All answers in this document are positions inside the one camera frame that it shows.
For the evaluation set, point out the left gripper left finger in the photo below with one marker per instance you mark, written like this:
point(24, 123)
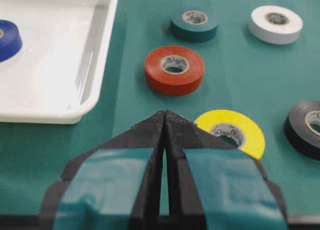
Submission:
point(114, 186)

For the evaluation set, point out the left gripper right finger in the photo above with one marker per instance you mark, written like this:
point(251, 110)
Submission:
point(213, 186)

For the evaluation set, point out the black tape roll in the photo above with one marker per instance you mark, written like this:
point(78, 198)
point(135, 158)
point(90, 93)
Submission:
point(302, 128)

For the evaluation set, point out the red tape roll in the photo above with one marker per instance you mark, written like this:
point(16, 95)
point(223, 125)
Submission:
point(174, 70)

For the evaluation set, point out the white tape roll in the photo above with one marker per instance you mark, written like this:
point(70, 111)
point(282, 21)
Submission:
point(275, 24)

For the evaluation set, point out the blue tape roll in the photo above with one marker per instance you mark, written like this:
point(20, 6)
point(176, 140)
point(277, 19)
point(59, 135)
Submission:
point(10, 40)

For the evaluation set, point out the yellow tape roll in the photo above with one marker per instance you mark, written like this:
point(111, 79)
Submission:
point(247, 135)

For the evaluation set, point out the white plastic tray case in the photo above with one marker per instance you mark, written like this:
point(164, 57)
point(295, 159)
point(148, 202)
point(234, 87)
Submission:
point(57, 75)

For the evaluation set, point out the teal green tape roll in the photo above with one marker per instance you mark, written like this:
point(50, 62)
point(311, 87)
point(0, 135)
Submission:
point(194, 23)

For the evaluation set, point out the green table cloth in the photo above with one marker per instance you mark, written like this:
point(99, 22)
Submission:
point(262, 81)

